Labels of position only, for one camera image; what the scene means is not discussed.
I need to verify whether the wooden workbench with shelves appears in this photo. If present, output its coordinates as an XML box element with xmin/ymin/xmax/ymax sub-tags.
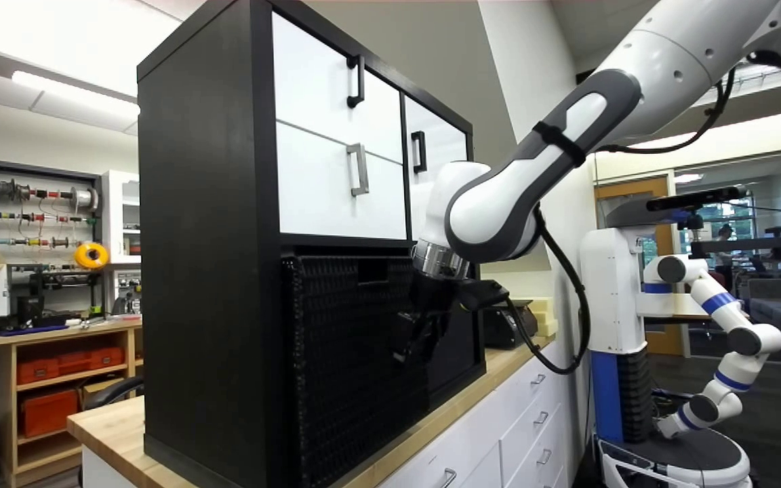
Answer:
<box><xmin>0</xmin><ymin>316</ymin><xmax>147</xmax><ymax>488</ymax></box>

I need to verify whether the small red storage bin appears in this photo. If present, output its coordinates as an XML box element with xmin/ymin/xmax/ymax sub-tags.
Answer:
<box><xmin>15</xmin><ymin>386</ymin><xmax>82</xmax><ymax>440</ymax></box>

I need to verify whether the white drawer with silver handle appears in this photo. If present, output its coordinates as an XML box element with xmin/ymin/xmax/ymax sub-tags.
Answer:
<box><xmin>273</xmin><ymin>119</ymin><xmax>410</xmax><ymax>245</ymax></box>

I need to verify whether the black cabinet shelf unit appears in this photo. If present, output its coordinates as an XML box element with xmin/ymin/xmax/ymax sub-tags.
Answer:
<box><xmin>133</xmin><ymin>0</ymin><xmax>488</xmax><ymax>488</ymax></box>

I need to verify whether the black device on counter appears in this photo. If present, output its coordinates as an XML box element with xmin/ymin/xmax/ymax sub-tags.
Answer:
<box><xmin>475</xmin><ymin>280</ymin><xmax>539</xmax><ymax>352</ymax></box>

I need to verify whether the white cabinet door black handle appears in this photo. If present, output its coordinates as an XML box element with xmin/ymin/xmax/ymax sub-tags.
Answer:
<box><xmin>402</xmin><ymin>93</ymin><xmax>471</xmax><ymax>246</ymax></box>

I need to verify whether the white wall cabinet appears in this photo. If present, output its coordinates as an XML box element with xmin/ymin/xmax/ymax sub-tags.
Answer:
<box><xmin>102</xmin><ymin>168</ymin><xmax>144</xmax><ymax>269</ymax></box>

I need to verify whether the black benchtop machine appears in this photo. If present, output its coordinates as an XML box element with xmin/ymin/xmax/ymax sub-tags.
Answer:
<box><xmin>7</xmin><ymin>263</ymin><xmax>109</xmax><ymax>332</ymax></box>

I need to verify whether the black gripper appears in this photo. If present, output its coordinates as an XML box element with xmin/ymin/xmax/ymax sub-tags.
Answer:
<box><xmin>391</xmin><ymin>269</ymin><xmax>476</xmax><ymax>367</ymax></box>

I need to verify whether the white base cabinet with drawers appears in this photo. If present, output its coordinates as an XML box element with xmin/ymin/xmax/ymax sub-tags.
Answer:
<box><xmin>78</xmin><ymin>337</ymin><xmax>575</xmax><ymax>488</ymax></box>

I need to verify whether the yellow spool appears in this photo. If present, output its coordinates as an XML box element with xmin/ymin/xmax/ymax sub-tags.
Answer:
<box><xmin>71</xmin><ymin>238</ymin><xmax>114</xmax><ymax>275</ymax></box>

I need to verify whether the black woven basket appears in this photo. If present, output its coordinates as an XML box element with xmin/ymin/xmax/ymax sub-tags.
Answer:
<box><xmin>285</xmin><ymin>251</ymin><xmax>488</xmax><ymax>488</ymax></box>

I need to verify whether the white and blue mobile robot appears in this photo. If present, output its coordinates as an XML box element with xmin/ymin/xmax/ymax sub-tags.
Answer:
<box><xmin>577</xmin><ymin>184</ymin><xmax>781</xmax><ymax>488</ymax></box>

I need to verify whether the grey wall tool rack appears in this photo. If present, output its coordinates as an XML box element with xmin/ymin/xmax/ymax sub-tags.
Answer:
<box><xmin>0</xmin><ymin>158</ymin><xmax>109</xmax><ymax>265</ymax></box>

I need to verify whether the white drawer with black handle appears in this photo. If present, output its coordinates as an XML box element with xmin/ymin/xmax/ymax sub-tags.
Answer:
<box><xmin>267</xmin><ymin>8</ymin><xmax>407</xmax><ymax>165</ymax></box>

